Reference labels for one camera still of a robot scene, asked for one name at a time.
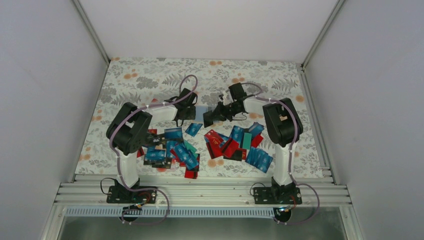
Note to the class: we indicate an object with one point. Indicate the beige leather card holder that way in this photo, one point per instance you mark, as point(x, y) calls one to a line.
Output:
point(199, 112)

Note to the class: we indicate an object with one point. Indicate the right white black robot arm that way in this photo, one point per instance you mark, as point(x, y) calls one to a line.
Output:
point(282, 121)

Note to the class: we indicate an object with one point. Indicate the red card with chip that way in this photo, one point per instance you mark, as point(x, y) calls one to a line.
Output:
point(214, 139)

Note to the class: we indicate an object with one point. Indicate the blue card left lower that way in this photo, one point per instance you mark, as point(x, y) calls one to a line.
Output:
point(155, 155)

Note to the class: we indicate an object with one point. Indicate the blue card stack right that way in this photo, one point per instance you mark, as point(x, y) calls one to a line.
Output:
point(259, 159)

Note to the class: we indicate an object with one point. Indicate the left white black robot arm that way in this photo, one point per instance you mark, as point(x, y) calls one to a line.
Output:
point(128, 131)

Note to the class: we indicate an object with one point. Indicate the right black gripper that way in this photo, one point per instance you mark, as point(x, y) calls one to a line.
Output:
point(220, 115)

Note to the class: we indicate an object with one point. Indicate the green card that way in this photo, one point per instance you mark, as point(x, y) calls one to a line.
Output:
point(246, 141)

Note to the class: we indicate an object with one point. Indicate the grey slotted cable duct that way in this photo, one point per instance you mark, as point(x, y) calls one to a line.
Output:
point(173, 212)

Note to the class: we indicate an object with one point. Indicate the aluminium rail frame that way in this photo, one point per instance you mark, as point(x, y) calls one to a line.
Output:
point(203, 191)

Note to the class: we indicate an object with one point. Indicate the black VIP card left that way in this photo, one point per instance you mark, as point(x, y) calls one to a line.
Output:
point(153, 140)

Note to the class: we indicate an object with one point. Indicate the blue card upper right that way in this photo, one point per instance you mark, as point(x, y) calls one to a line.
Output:
point(237, 133)

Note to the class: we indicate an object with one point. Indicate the red card bottom centre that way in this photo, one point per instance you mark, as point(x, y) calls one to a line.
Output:
point(191, 173)

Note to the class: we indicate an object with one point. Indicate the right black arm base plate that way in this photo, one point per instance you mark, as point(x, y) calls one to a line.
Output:
point(286, 195)

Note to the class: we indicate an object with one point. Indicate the floral patterned table mat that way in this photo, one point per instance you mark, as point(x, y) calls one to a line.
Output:
point(143, 81)

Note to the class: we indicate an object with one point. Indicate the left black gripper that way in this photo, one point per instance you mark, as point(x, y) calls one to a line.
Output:
point(192, 116)

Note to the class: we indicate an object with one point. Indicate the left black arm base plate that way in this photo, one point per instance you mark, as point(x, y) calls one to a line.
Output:
point(120, 195)

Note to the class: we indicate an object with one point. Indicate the blue card upper centre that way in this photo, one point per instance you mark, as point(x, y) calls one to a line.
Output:
point(193, 129)

